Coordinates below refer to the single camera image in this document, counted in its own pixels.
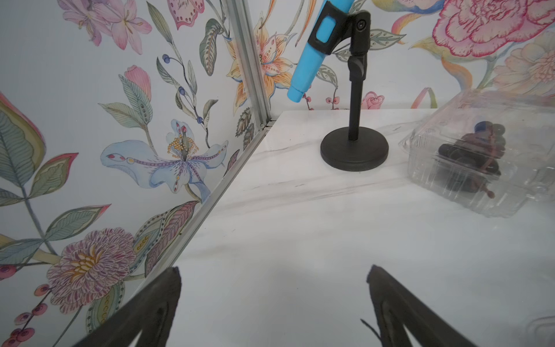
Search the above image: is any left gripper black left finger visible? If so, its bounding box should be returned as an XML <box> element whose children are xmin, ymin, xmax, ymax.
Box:
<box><xmin>76</xmin><ymin>267</ymin><xmax>182</xmax><ymax>347</ymax></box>

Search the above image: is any left aluminium frame post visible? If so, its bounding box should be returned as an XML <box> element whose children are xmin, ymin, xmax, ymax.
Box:
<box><xmin>223</xmin><ymin>0</ymin><xmax>271</xmax><ymax>130</ymax></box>

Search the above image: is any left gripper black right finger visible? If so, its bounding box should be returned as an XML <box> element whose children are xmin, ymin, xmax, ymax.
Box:
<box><xmin>367</xmin><ymin>265</ymin><xmax>475</xmax><ymax>346</ymax></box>

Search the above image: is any black grape bunch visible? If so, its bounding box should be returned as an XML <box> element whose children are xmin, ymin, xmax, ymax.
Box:
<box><xmin>437</xmin><ymin>121</ymin><xmax>506</xmax><ymax>199</ymax></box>

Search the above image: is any black microphone stand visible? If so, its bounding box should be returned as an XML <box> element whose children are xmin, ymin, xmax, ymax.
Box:
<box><xmin>308</xmin><ymin>1</ymin><xmax>389</xmax><ymax>172</ymax></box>

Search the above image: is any clear clamshell container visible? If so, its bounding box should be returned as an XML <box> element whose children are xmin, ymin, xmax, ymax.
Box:
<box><xmin>400</xmin><ymin>91</ymin><xmax>554</xmax><ymax>218</ymax></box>

